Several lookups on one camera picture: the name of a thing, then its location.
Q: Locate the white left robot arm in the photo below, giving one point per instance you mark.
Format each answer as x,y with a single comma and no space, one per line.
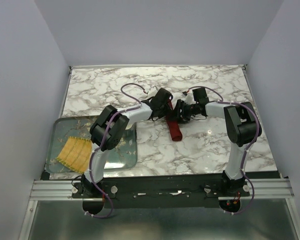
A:
107,131

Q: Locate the yellow woven coaster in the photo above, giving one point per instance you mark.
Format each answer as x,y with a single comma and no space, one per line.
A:
75,154

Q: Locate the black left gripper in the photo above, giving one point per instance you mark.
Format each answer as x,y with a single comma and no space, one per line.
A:
166,112

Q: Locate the floral metal tray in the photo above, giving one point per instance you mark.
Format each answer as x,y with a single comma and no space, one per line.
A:
124,155

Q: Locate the red cloth napkin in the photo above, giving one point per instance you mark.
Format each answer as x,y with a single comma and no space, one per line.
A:
175,133

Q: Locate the white cup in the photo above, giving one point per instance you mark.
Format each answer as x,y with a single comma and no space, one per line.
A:
129,130

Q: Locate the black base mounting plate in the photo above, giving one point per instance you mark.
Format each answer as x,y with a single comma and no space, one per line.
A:
215,190

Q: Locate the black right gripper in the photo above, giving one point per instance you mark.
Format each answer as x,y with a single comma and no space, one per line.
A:
182,118

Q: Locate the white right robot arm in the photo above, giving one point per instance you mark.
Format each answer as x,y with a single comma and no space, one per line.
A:
242,127

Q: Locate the aluminium frame rail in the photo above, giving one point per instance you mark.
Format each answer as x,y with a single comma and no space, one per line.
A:
56,190

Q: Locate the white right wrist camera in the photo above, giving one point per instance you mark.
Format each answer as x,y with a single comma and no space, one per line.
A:
188,97

